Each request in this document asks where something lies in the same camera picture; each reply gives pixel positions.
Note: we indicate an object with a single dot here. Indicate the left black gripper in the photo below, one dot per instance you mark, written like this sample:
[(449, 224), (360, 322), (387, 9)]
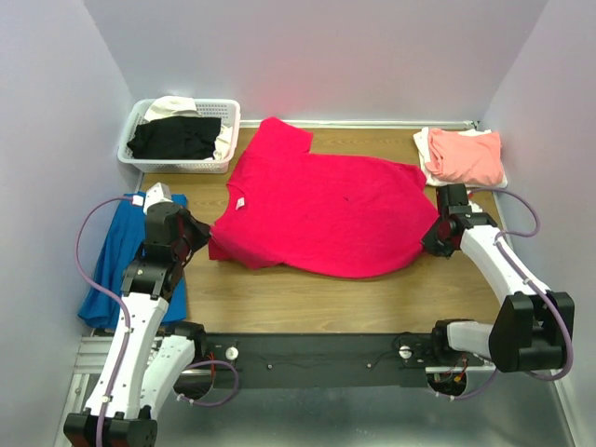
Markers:
[(202, 230)]

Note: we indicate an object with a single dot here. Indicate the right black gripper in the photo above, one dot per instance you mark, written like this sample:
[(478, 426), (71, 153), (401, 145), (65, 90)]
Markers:
[(429, 242)]

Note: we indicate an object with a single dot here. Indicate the red t shirt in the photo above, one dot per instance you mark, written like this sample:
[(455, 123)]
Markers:
[(334, 215)]

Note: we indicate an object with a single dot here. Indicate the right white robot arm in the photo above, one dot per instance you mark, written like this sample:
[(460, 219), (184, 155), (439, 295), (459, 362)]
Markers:
[(533, 330)]

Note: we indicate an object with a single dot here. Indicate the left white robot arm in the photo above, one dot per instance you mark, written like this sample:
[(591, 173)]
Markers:
[(139, 373)]

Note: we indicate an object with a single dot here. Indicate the blue pleated cloth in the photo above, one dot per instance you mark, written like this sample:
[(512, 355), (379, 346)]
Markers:
[(124, 237)]

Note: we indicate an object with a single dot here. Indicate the pink folded t shirt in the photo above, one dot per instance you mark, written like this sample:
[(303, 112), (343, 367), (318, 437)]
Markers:
[(470, 158)]

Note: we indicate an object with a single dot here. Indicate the black t shirt in basket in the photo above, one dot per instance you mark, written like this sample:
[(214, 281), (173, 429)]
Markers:
[(176, 138)]

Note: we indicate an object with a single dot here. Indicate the white folded t shirt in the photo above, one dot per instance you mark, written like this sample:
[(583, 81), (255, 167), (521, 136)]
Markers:
[(426, 153)]

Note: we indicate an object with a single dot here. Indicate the cream t shirt in basket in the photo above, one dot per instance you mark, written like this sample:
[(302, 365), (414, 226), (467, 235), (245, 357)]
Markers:
[(168, 106)]

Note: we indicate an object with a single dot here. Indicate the white plastic laundry basket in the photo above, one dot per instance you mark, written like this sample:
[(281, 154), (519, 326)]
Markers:
[(228, 110)]

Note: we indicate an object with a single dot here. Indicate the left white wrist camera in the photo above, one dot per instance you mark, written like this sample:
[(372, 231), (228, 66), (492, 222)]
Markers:
[(158, 193)]

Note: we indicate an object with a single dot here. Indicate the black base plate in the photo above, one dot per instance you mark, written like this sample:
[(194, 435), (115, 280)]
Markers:
[(323, 360)]

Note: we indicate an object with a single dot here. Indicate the aluminium rail frame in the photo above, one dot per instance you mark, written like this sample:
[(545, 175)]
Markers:
[(497, 409)]

